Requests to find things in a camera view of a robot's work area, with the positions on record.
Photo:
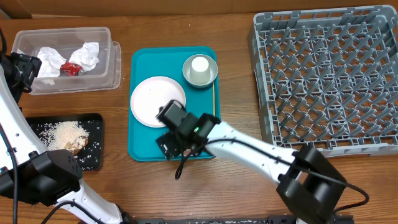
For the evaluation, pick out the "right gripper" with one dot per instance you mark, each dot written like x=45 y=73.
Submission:
x=171 y=140

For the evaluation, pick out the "large white plate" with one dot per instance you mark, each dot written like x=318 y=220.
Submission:
x=150 y=95

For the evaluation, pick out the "brown food scrap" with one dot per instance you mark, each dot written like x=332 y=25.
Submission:
x=77 y=145

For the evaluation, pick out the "white napkin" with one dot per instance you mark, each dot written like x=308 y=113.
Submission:
x=87 y=57

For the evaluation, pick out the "pile of rice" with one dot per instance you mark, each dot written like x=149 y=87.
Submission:
x=56 y=135

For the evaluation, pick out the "red snack wrapper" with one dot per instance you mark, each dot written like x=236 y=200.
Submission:
x=72 y=69

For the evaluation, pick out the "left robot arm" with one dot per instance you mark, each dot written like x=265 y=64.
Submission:
x=30 y=172

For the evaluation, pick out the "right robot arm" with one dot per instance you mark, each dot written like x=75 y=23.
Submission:
x=306 y=181

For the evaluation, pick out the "wooden chopstick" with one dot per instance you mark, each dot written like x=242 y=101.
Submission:
x=213 y=100

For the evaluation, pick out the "white paper cup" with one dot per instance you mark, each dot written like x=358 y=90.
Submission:
x=200 y=70

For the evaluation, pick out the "grey bowl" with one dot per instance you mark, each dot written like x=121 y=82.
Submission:
x=213 y=70

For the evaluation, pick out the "teal serving tray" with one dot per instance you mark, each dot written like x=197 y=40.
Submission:
x=166 y=62

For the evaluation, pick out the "black tray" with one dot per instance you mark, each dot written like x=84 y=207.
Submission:
x=91 y=156

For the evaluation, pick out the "clear plastic bin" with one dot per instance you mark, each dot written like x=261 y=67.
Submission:
x=106 y=74

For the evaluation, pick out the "grey dish rack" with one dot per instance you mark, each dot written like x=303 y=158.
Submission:
x=327 y=78

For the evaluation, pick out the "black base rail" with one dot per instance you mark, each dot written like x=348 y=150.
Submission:
x=273 y=219

